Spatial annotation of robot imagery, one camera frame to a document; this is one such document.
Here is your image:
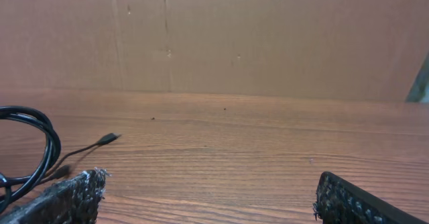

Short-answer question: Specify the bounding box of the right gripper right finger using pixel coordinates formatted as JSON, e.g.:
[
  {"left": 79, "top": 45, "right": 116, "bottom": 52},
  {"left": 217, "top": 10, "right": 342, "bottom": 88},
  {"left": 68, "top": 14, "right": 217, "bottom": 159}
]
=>
[{"left": 313, "top": 172, "right": 428, "bottom": 224}]

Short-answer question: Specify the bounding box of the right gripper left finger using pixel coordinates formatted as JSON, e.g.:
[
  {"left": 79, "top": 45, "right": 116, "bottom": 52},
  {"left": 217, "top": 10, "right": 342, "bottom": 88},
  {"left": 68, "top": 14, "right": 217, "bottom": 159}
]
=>
[{"left": 1, "top": 168, "right": 109, "bottom": 224}]

